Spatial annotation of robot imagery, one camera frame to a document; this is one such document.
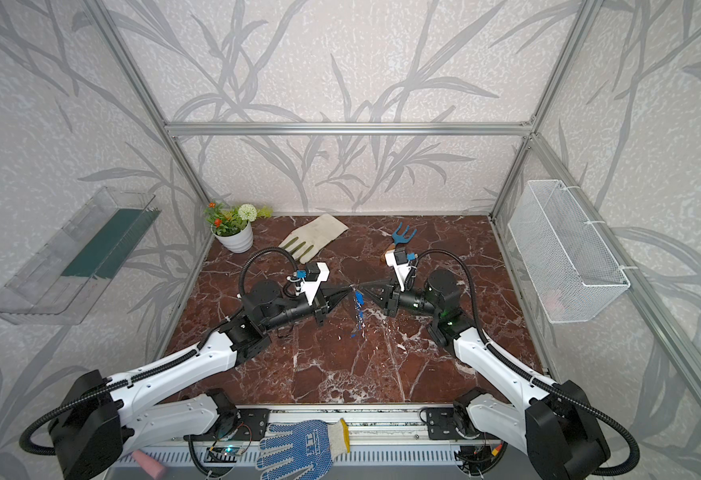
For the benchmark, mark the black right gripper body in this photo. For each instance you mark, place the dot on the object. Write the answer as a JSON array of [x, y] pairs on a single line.
[[416, 300]]

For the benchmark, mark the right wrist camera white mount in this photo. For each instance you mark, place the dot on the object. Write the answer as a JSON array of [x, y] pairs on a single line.
[[404, 271]]

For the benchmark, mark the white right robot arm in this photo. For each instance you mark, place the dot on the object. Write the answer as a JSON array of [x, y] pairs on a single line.
[[560, 438]]

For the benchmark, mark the clear plastic wall shelf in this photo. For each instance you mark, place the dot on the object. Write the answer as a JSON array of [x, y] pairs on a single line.
[[61, 283]]

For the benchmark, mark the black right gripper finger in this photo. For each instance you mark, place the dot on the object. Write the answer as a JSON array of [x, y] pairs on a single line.
[[379, 295], [378, 284]]

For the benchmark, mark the white flower pot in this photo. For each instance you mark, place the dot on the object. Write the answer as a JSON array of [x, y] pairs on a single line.
[[240, 242]]

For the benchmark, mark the blue dotted work glove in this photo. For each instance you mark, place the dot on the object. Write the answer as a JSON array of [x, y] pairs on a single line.
[[303, 450]]

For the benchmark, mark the artificial green plant with flowers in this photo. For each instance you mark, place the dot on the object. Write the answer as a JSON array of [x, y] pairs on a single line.
[[229, 221]]

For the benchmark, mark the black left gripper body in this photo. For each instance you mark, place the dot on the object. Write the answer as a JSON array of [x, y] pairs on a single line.
[[298, 312]]

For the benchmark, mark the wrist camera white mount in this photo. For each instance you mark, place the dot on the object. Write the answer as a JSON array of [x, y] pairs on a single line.
[[404, 271], [308, 282]]

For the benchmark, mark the pink object at front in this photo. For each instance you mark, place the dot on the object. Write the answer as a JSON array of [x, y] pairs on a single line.
[[151, 466]]

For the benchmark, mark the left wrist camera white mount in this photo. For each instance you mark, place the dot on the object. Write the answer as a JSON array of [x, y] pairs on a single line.
[[308, 282]]

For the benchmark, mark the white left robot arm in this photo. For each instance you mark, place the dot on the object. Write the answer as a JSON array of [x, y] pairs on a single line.
[[103, 419]]

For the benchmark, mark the white wire mesh basket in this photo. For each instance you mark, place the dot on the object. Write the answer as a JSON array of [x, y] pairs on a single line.
[[575, 274]]

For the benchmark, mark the cream green gardening glove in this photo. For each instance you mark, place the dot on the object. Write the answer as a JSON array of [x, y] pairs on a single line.
[[306, 241]]

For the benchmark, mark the blue garden hand fork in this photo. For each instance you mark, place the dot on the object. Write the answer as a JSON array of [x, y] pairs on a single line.
[[403, 233]]

